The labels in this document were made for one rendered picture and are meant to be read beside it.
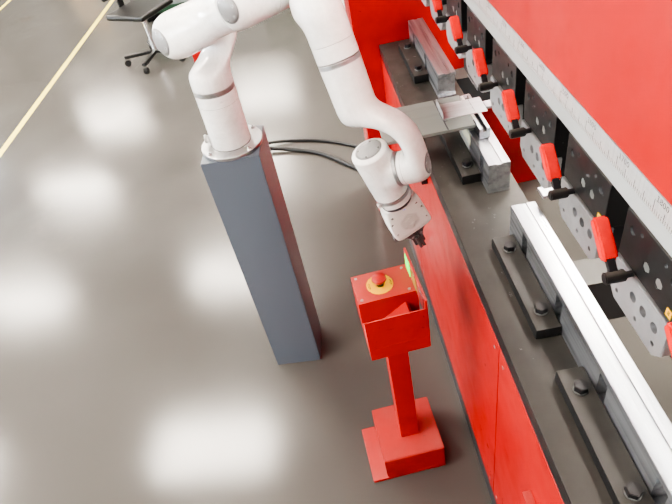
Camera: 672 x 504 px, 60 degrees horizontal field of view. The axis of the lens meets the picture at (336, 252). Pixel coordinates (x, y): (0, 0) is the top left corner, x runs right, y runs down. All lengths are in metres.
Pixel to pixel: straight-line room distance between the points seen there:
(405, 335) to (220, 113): 0.80
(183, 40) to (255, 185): 0.48
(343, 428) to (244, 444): 0.37
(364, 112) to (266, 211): 0.73
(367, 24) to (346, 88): 1.34
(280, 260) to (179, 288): 1.03
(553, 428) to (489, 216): 0.62
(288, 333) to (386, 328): 0.88
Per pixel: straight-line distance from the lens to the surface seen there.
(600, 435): 1.16
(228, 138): 1.75
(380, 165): 1.25
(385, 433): 2.05
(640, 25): 0.82
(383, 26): 2.54
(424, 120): 1.75
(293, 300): 2.13
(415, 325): 1.47
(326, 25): 1.18
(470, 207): 1.61
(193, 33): 1.55
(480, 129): 1.69
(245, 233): 1.92
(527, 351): 1.28
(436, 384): 2.28
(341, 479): 2.13
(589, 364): 1.21
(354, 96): 1.21
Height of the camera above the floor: 1.90
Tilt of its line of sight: 42 degrees down
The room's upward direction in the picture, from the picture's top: 13 degrees counter-clockwise
